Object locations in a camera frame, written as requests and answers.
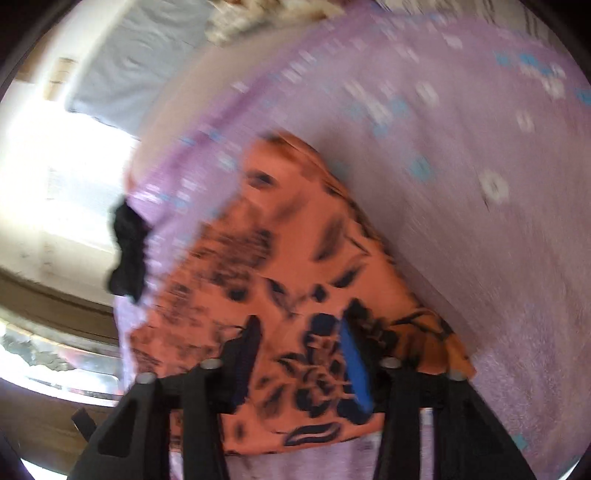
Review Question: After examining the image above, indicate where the orange black floral garment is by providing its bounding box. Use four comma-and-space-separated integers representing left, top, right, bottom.
129, 132, 475, 455

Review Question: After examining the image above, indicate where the floral patterned clothes pile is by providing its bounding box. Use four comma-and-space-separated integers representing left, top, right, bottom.
205, 0, 349, 46

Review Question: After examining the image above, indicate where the stained glass wooden door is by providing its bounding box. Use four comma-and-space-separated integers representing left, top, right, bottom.
1, 270, 124, 474

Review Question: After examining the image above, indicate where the purple floral bed sheet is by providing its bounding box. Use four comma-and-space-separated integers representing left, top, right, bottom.
115, 2, 590, 479

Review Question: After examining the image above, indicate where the pink mattress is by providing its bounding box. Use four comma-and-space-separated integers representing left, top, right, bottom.
126, 18, 325, 195

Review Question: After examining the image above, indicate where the grey blue cloth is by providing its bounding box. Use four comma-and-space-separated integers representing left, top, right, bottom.
68, 1, 212, 137

